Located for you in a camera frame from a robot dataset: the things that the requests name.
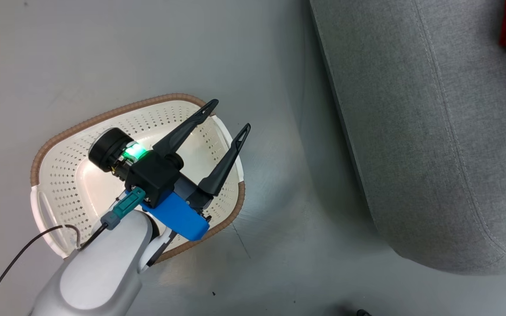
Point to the beige perforated laundry basket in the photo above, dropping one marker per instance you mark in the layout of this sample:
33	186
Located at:
73	175

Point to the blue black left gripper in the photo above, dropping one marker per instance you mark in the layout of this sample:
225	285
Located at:
178	217

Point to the grey fabric sofa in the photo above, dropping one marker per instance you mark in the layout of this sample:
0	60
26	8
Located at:
433	131

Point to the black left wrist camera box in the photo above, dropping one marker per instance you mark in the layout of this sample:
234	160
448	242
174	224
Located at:
152	177

